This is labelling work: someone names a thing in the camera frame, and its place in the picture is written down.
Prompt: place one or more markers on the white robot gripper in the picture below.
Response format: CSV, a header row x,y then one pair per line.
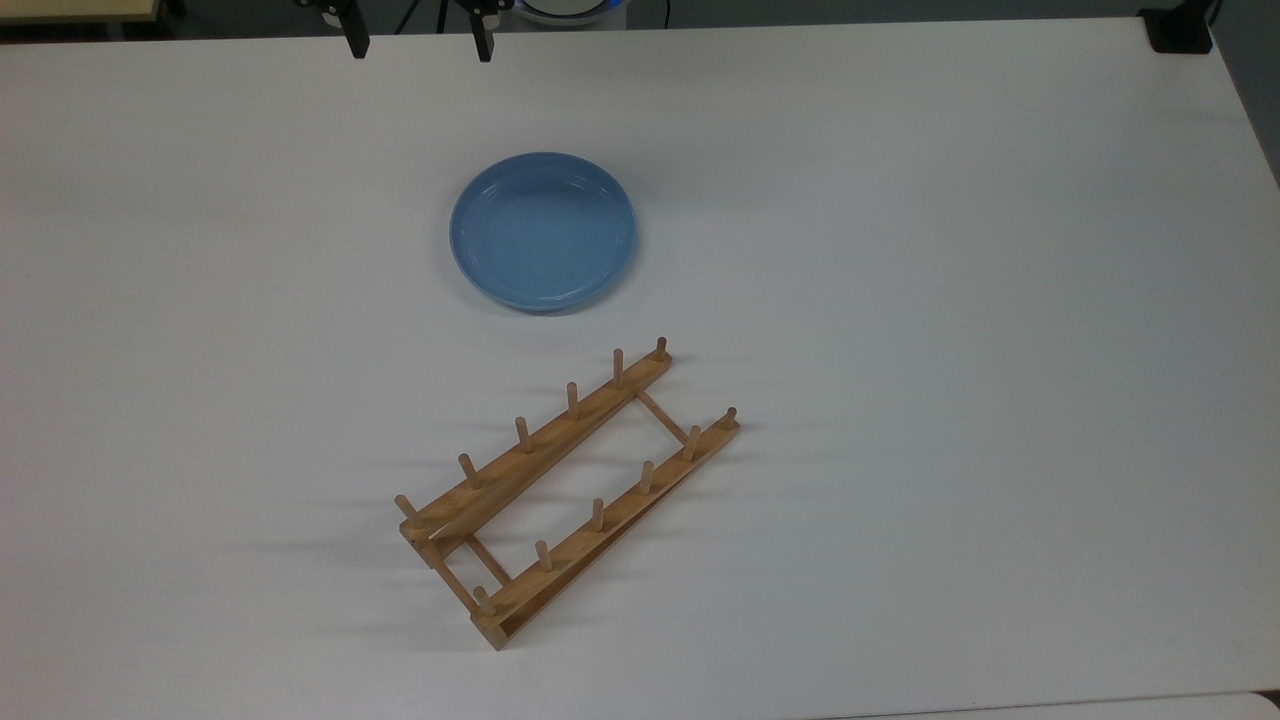
x,y
325,10

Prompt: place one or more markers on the blue round plate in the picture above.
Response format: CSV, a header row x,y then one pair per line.
x,y
545,235

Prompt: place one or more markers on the wooden plate rack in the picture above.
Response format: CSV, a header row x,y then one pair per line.
x,y
560,563

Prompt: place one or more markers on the light wooden desk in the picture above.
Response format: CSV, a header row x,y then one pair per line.
x,y
70,8

